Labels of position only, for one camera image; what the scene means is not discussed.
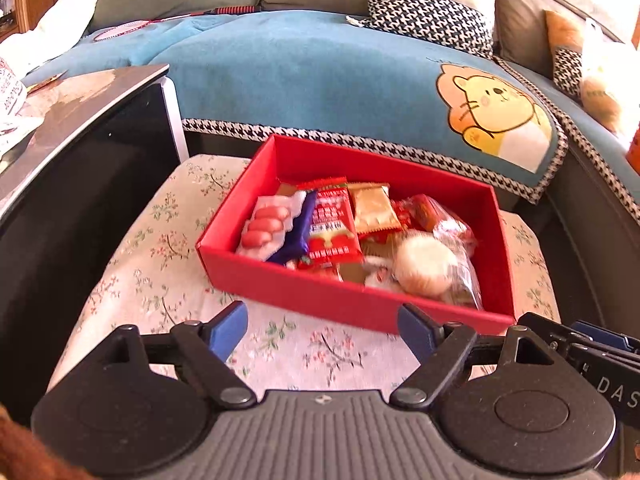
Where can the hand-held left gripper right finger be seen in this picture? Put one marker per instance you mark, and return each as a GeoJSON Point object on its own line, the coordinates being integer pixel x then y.
{"type": "Point", "coordinates": [415, 330]}

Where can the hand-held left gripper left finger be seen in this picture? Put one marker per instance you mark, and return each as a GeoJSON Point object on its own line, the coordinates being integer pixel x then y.
{"type": "Point", "coordinates": [230, 332]}

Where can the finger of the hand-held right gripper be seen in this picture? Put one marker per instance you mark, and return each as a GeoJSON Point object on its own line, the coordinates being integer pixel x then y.
{"type": "Point", "coordinates": [600, 331]}

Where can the round pastry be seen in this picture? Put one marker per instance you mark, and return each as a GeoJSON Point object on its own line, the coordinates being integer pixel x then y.
{"type": "Point", "coordinates": [425, 265]}

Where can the red cardboard box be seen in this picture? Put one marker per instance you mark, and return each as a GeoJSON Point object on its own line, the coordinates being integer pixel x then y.
{"type": "Point", "coordinates": [310, 300]}

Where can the red white crinkled snack packet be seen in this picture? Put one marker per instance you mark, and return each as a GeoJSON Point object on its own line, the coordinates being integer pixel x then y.
{"type": "Point", "coordinates": [320, 267]}

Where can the pink sausage packet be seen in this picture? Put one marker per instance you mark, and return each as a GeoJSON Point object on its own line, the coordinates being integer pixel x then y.
{"type": "Point", "coordinates": [265, 225]}

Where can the pink clear candy packet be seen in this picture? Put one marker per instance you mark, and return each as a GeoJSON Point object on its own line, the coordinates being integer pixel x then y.
{"type": "Point", "coordinates": [425, 212]}

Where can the blue foil snack packet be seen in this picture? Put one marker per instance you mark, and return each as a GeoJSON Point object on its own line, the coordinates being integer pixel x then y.
{"type": "Point", "coordinates": [300, 230]}

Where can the gold snack packet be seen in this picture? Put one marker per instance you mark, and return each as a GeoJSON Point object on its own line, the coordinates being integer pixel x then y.
{"type": "Point", "coordinates": [372, 207]}

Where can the red green snack packet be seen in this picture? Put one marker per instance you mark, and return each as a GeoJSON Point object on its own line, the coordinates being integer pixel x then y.
{"type": "Point", "coordinates": [332, 220]}

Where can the floral tablecloth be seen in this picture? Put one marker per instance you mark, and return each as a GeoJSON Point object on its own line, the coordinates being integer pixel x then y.
{"type": "Point", "coordinates": [150, 260]}

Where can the blue houndstooth sofa cover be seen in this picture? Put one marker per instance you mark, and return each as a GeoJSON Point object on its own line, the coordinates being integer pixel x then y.
{"type": "Point", "coordinates": [600, 142]}

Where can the orange plastic basket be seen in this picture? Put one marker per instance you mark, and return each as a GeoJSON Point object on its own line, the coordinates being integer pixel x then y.
{"type": "Point", "coordinates": [636, 142]}

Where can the black coffee table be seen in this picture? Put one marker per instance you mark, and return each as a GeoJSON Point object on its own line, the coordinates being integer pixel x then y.
{"type": "Point", "coordinates": [75, 210]}

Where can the brown fuzzy cloth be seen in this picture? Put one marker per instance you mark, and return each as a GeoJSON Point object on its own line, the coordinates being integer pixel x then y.
{"type": "Point", "coordinates": [30, 445]}

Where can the white plastic bag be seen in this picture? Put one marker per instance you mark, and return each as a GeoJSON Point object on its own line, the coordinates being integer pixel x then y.
{"type": "Point", "coordinates": [605, 75]}

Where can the blue lion sofa cover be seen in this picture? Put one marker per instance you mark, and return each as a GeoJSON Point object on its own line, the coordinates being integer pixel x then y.
{"type": "Point", "coordinates": [300, 75]}

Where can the small orange houndstooth pillow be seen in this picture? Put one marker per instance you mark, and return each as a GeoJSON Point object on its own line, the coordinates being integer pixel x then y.
{"type": "Point", "coordinates": [565, 60]}

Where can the white paper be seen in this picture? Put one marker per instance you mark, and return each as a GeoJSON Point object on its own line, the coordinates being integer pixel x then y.
{"type": "Point", "coordinates": [20, 135]}

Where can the large orange houndstooth pillow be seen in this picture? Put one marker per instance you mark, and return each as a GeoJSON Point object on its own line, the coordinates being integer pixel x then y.
{"type": "Point", "coordinates": [425, 15]}

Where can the pink badminton racket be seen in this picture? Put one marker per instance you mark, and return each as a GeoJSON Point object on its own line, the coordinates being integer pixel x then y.
{"type": "Point", "coordinates": [120, 30]}

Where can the white red printed bag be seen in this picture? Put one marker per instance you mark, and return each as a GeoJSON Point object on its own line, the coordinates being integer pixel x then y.
{"type": "Point", "coordinates": [11, 87]}

